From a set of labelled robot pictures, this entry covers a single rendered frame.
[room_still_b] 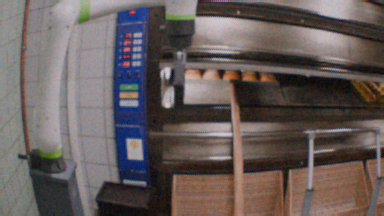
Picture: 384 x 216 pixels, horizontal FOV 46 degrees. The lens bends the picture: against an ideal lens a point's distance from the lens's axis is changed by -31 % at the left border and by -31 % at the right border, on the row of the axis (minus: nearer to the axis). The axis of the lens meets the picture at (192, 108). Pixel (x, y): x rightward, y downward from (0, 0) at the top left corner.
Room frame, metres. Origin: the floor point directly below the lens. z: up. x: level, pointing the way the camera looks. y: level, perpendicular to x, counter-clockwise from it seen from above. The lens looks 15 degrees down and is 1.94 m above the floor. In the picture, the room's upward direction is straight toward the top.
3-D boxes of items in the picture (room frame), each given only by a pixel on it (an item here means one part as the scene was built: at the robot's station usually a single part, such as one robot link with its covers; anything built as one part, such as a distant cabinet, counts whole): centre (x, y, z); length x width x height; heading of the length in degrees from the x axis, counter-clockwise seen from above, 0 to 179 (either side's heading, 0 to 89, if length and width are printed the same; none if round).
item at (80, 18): (1.88, 0.45, 1.79); 0.18 x 0.13 x 0.12; 104
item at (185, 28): (1.86, 0.04, 1.69); 0.12 x 0.09 x 0.06; 89
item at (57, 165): (1.87, 0.60, 1.23); 0.26 x 0.15 x 0.06; 88
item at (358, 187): (2.54, -0.77, 0.72); 0.56 x 0.49 x 0.28; 87
